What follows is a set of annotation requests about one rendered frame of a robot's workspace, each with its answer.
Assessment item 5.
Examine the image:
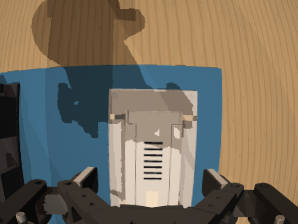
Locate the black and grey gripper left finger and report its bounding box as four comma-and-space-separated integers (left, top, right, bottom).
0, 167, 132, 224

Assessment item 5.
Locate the beige rectangular cover with slots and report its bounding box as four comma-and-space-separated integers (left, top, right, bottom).
125, 111, 183, 207

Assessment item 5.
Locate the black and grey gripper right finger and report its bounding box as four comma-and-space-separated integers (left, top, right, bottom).
174, 169, 298, 224

